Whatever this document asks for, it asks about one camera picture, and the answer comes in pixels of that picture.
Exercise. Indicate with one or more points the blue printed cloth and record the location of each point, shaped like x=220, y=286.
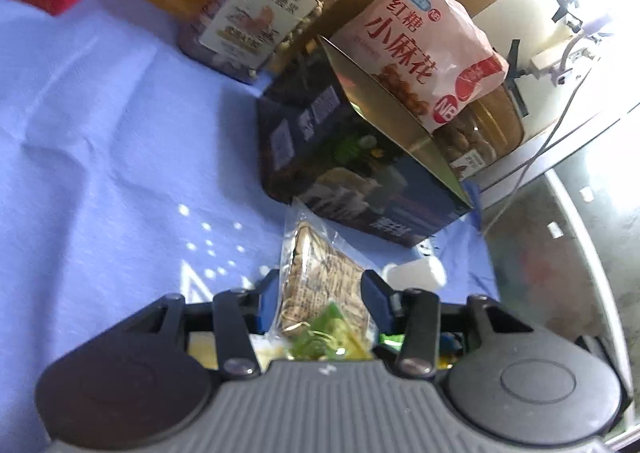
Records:
x=100, y=158

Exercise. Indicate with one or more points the pink snack bag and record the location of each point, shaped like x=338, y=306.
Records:
x=405, y=43

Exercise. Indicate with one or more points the dark tin box sheep print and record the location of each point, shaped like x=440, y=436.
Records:
x=340, y=158

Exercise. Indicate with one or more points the nut jar with dark label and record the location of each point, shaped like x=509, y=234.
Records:
x=480, y=133

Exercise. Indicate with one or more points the nut jar with gold lid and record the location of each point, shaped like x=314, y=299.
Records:
x=260, y=18

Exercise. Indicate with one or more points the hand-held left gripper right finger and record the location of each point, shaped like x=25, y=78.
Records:
x=374, y=298

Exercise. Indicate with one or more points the clear packet of brown crackers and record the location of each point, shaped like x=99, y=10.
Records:
x=320, y=278

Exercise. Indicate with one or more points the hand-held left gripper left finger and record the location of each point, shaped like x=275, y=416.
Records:
x=267, y=300

